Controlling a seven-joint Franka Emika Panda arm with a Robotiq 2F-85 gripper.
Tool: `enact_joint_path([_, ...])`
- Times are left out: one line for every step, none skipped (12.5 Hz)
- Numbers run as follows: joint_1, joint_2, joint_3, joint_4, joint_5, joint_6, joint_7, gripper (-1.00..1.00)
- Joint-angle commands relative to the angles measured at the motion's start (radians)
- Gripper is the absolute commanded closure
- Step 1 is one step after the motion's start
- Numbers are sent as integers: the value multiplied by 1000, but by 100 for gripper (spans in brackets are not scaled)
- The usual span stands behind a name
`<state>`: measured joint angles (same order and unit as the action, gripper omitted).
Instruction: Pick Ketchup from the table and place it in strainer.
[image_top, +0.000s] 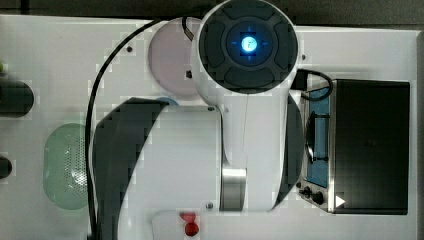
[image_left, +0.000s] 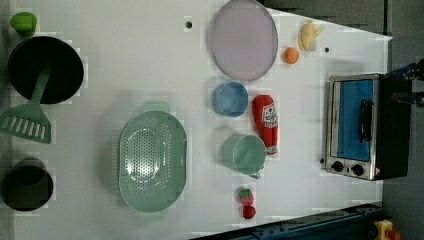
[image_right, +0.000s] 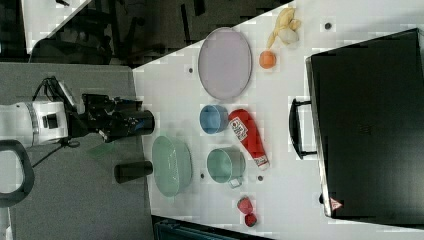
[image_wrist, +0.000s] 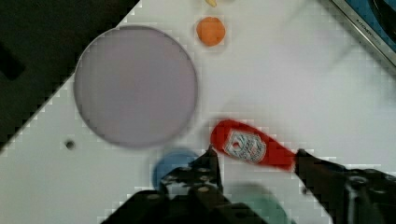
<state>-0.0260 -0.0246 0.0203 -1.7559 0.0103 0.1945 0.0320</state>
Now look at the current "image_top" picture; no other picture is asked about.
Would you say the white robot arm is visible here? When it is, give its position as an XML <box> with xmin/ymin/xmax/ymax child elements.
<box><xmin>92</xmin><ymin>0</ymin><xmax>303</xmax><ymax>240</ymax></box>

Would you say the green plastic strainer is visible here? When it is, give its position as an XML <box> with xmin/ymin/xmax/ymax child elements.
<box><xmin>43</xmin><ymin>123</ymin><xmax>88</xmax><ymax>210</ymax></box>

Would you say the lilac round plate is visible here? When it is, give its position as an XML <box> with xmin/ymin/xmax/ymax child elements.
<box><xmin>148</xmin><ymin>17</ymin><xmax>201</xmax><ymax>98</ymax></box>

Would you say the red toy tomato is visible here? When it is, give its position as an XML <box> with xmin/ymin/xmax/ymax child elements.
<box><xmin>185</xmin><ymin>222</ymin><xmax>199</xmax><ymax>237</ymax></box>

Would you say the silver toaster oven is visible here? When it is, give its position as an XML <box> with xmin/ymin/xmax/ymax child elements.
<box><xmin>296</xmin><ymin>79</ymin><xmax>410</xmax><ymax>215</ymax></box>

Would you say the black frying pan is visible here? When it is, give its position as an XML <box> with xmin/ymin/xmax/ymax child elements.
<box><xmin>0</xmin><ymin>80</ymin><xmax>34</xmax><ymax>118</ymax></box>

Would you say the black round pot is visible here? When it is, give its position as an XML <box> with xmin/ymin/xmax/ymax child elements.
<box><xmin>0</xmin><ymin>157</ymin><xmax>13</xmax><ymax>179</ymax></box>

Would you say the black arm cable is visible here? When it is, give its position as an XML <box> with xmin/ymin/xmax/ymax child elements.
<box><xmin>84</xmin><ymin>17</ymin><xmax>168</xmax><ymax>240</ymax></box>

